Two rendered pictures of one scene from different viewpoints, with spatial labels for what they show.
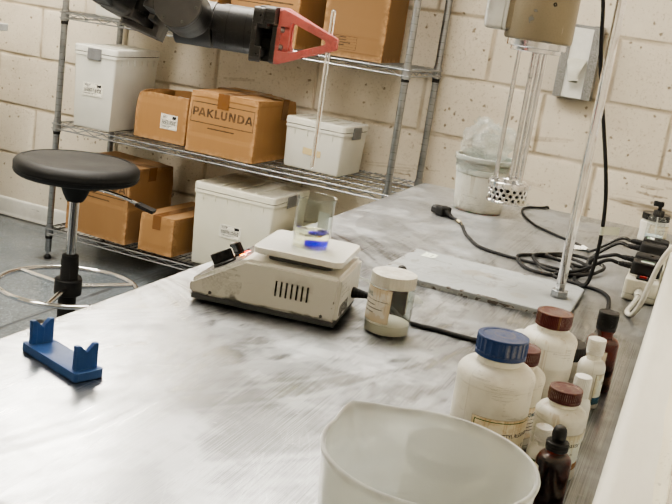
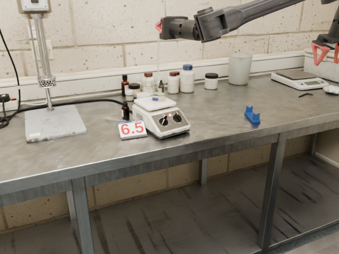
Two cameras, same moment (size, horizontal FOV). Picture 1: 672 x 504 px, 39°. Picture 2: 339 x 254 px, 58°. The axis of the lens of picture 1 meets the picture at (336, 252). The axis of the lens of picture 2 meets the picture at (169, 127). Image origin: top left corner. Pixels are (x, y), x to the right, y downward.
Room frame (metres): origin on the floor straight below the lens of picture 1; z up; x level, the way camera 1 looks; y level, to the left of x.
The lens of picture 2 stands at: (1.92, 0.84, 1.20)
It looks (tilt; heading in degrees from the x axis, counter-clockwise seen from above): 24 degrees down; 226
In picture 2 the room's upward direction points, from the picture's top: straight up
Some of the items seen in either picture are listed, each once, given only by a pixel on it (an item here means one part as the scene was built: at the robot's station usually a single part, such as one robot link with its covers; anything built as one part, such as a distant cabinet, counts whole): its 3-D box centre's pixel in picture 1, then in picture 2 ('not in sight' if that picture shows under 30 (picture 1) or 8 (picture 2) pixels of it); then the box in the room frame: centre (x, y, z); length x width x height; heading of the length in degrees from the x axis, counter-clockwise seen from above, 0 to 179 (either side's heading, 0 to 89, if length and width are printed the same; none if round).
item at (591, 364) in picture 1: (590, 371); (138, 84); (1.01, -0.31, 0.79); 0.03 x 0.03 x 0.08
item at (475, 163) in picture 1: (485, 164); not in sight; (2.14, -0.31, 0.86); 0.14 x 0.14 x 0.21
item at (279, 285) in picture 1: (285, 275); (158, 115); (1.22, 0.06, 0.79); 0.22 x 0.13 x 0.08; 79
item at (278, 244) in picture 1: (308, 248); (155, 102); (1.21, 0.04, 0.83); 0.12 x 0.12 x 0.01; 79
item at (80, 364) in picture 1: (62, 347); (252, 113); (0.91, 0.26, 0.77); 0.10 x 0.03 x 0.04; 51
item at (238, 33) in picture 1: (245, 30); (179, 28); (1.21, 0.15, 1.10); 0.10 x 0.07 x 0.07; 175
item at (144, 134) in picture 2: not in sight; (132, 129); (1.34, 0.06, 0.77); 0.09 x 0.06 x 0.04; 154
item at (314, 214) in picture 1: (313, 222); (158, 90); (1.19, 0.03, 0.87); 0.06 x 0.05 x 0.08; 178
